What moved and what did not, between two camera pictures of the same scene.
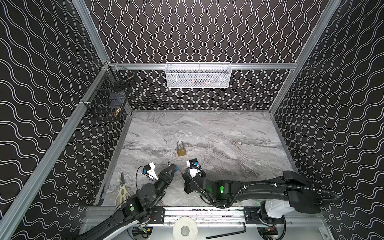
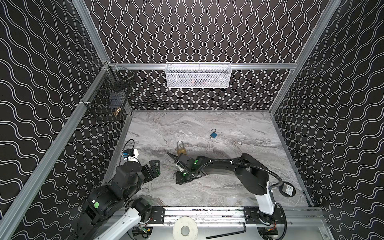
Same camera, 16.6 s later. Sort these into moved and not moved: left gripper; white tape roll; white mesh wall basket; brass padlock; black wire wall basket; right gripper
Moved: right gripper; left gripper
Not moved: white mesh wall basket; black wire wall basket; white tape roll; brass padlock
